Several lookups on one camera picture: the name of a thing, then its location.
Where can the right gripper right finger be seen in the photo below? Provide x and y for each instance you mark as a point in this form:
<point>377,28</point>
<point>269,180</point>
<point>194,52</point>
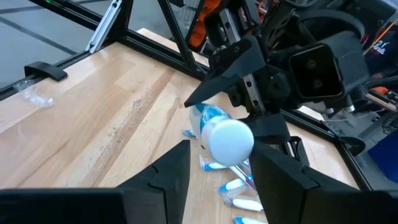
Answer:
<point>295,199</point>

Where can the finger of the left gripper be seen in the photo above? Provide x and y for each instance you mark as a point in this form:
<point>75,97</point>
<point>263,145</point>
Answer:
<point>270,129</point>
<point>236,57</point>

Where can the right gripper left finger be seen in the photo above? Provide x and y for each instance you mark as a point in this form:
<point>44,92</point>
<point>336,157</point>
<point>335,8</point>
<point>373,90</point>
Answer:
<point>149,199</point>

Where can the small bottle white cap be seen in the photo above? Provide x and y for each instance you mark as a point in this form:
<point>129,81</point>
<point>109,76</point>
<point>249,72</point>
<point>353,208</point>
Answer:
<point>230,141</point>

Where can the blue white toothbrush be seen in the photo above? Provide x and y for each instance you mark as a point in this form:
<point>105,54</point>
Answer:
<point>189,133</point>
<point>244,175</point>
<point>247,204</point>
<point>248,221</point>
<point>213,165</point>
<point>231,186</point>

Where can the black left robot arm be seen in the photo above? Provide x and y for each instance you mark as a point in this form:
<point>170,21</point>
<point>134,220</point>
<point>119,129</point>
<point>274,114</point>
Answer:
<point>373,9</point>

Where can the orange black equipment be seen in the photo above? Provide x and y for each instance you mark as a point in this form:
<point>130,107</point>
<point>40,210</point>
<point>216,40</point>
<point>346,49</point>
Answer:
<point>202,31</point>

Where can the blue storage box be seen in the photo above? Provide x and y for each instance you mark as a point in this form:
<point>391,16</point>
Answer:
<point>385,155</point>

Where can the person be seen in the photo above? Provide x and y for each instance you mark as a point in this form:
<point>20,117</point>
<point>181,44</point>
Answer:
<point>384,53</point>

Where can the clear plastic wrapper scrap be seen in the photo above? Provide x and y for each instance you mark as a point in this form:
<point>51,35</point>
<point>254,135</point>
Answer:
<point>37,99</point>

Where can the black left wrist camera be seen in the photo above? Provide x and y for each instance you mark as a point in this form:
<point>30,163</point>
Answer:
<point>317,71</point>

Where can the black aluminium table frame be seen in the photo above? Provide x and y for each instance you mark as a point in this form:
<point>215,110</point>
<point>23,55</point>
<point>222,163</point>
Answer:
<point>161,53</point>

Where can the black frame clamp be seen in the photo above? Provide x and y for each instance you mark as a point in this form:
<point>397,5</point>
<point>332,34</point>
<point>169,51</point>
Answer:
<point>46,71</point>
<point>351,144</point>

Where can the silver aluminium bracket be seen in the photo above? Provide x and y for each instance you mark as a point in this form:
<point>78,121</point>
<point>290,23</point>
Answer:
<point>104,28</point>

